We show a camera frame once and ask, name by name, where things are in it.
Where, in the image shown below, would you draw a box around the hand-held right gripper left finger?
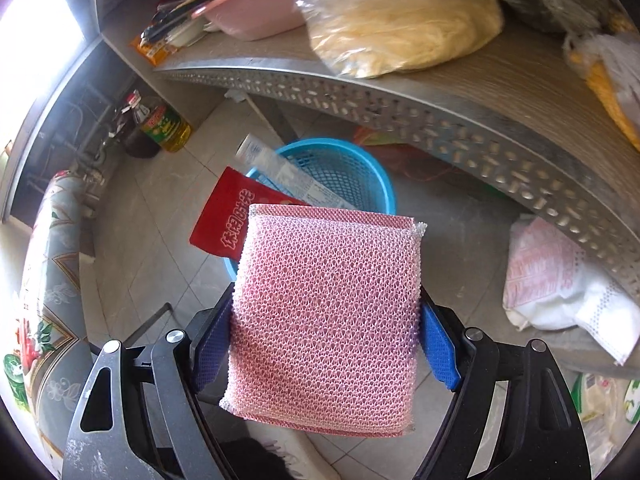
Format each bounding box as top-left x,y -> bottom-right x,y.
62,285 -> 238,480

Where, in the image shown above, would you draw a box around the bag of yellow noodles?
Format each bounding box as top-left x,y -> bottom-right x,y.
290,0 -> 505,80

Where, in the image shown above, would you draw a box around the green white bag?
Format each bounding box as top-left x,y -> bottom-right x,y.
570,372 -> 640,461

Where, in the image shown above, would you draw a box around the red snack packet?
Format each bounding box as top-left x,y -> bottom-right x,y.
189,167 -> 311,261

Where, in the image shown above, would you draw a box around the grey drain pipe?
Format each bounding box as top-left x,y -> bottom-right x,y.
70,132 -> 113,186

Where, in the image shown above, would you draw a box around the person's white shoe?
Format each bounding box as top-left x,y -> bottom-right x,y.
245,430 -> 351,480

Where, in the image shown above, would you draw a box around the pink plastic basin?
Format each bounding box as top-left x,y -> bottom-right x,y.
187,0 -> 306,42

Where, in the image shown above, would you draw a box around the blue white toothpaste box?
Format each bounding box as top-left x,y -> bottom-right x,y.
235,133 -> 357,211

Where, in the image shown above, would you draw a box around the blue plastic basket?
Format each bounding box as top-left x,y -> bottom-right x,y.
223,138 -> 398,281

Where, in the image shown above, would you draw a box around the yellow cooking oil bottle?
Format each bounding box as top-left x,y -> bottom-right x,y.
127,91 -> 192,153

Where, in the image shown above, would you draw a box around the pink mesh sponge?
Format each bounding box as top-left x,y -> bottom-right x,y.
219,203 -> 428,436

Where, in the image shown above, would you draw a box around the perforated metal shelf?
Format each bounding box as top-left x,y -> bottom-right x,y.
100,20 -> 640,301

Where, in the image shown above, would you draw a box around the orange snack packets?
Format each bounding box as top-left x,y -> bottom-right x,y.
131,35 -> 181,67

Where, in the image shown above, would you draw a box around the white red printed bag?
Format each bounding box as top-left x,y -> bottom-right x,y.
502,215 -> 640,366

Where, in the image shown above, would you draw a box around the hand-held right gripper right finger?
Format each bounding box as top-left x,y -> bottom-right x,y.
415,287 -> 593,480

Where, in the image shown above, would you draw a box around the grey concrete countertop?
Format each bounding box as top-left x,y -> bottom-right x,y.
0,35 -> 108,223

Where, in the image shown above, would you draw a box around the dark sauce bottle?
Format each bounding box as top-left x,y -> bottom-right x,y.
107,105 -> 161,158

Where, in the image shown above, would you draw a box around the yellow white plastic bag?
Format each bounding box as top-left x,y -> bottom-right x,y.
562,15 -> 640,153

